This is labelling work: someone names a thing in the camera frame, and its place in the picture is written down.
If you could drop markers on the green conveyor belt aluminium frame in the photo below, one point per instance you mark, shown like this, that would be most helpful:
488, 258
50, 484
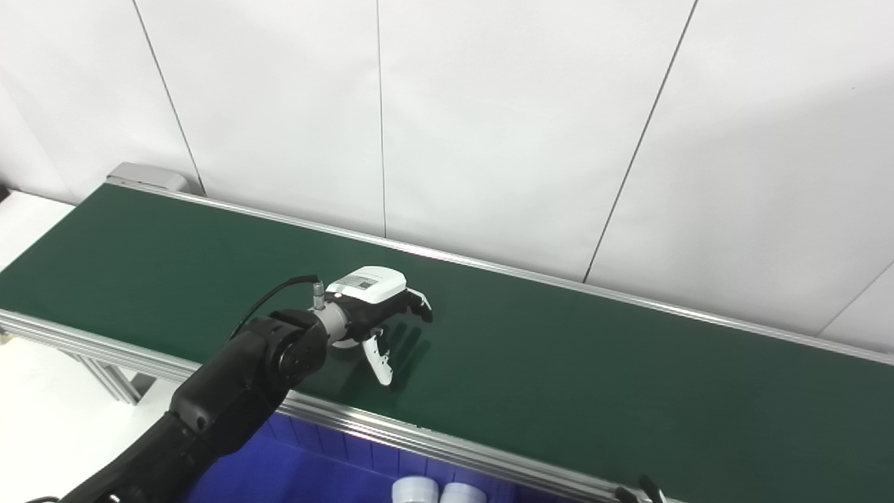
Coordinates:
559, 363

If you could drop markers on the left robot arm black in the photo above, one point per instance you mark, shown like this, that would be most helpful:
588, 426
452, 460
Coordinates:
223, 398

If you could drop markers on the blue bin with white parts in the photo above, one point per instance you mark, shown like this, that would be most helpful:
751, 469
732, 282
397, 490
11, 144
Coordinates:
300, 468

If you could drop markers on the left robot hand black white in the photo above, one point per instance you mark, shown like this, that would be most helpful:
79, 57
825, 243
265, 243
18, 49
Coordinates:
367, 297

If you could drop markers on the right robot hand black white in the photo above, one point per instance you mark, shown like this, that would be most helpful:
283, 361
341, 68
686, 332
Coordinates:
651, 490

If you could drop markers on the grey conveyor support leg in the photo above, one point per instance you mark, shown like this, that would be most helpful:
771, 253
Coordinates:
112, 377

